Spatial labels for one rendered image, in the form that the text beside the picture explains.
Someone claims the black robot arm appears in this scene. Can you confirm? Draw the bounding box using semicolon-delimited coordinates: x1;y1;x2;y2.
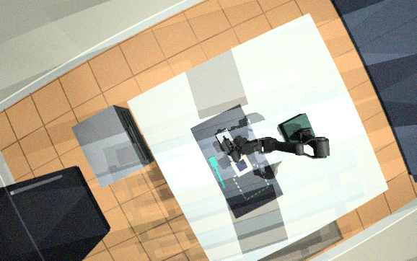
233;128;330;159

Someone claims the white square tile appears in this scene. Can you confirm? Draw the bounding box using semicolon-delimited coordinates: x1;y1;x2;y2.
230;155;252;176

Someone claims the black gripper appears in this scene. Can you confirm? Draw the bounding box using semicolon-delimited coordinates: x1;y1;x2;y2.
227;138;249;163

